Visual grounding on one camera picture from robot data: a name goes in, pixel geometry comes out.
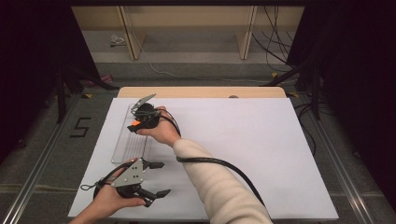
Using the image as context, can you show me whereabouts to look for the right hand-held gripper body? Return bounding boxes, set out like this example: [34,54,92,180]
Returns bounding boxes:
[131,93,161,130]

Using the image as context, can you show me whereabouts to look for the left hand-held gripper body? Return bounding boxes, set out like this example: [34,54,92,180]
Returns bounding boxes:
[110,157,152,200]

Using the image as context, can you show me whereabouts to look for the clear plastic tray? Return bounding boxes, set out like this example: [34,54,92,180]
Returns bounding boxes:
[111,103,156,164]

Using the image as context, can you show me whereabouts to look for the person's right hand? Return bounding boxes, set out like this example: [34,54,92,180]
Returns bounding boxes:
[136,105,182,148]

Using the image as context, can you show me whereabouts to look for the person's left hand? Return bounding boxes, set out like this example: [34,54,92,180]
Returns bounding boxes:
[92,157,147,219]

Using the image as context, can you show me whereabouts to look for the pink object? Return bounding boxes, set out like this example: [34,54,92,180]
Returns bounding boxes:
[85,74,113,88]

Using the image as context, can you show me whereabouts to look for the wooden table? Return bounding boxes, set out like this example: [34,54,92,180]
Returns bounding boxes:
[117,86,288,100]

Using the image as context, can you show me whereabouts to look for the black stand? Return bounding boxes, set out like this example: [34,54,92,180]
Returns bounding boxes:
[55,63,120,124]
[261,57,323,121]

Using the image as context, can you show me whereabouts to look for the small grey scrap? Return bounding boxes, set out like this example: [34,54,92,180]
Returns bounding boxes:
[108,34,127,49]

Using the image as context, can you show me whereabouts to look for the white board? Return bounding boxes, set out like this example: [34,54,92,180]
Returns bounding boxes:
[67,97,340,220]

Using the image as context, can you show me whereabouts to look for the wooden shelf unit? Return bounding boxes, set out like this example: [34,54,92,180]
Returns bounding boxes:
[71,5,305,61]

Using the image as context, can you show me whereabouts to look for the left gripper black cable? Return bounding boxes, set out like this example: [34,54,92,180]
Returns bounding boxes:
[79,161,134,201]

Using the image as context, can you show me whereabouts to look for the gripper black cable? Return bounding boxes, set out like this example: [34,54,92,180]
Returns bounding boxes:
[79,161,134,201]
[159,108,266,208]

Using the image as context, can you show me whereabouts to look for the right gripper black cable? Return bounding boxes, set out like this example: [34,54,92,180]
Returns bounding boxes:
[159,108,266,208]

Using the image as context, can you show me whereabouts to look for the metal floor rail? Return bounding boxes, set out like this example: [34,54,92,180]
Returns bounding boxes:
[0,92,82,224]
[297,92,376,224]

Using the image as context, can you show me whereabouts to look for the hanging black cables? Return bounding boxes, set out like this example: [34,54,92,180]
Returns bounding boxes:
[251,5,297,73]

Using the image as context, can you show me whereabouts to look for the black floor cables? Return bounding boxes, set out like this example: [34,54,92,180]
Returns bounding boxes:
[293,102,336,157]

